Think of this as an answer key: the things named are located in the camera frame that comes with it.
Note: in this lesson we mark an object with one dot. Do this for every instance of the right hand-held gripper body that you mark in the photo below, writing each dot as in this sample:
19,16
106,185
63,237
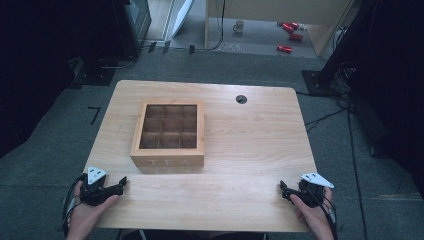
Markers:
311,193

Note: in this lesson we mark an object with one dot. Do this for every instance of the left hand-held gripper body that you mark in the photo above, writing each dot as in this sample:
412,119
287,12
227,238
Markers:
95,195

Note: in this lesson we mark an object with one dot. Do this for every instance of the wooden tea box with compartments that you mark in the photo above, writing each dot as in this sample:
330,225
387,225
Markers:
166,156

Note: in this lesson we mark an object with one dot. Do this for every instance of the person's left hand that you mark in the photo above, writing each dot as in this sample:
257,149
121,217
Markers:
83,216

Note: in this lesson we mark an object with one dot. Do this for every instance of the person's right hand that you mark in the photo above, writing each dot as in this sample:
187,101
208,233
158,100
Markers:
318,218

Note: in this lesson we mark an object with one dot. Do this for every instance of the person's dark clothing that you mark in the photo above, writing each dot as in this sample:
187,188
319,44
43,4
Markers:
200,235

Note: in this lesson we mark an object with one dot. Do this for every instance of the black metal stand with base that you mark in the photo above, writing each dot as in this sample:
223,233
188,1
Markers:
320,83

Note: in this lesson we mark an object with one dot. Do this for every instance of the black flat stand base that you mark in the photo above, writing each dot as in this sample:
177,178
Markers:
95,75

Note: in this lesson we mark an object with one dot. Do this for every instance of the red can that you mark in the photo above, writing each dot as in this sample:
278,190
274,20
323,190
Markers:
284,49
287,28
295,25
295,37

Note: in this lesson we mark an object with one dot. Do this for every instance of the black floor tape strip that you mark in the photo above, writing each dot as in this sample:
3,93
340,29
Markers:
191,49
166,47
152,47

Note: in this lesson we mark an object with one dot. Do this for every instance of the dark curtain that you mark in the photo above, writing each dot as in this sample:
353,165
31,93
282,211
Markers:
396,83
33,66

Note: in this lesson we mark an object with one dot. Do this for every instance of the black cabinet with screen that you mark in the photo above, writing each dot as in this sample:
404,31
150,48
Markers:
133,26

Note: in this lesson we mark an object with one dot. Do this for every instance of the grey mug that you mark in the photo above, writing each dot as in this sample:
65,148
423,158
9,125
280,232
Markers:
238,26

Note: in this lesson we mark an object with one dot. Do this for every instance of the white board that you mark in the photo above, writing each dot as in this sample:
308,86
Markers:
182,16

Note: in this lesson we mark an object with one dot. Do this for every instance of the beige wooden desk frame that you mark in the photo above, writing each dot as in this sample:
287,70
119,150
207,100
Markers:
330,30

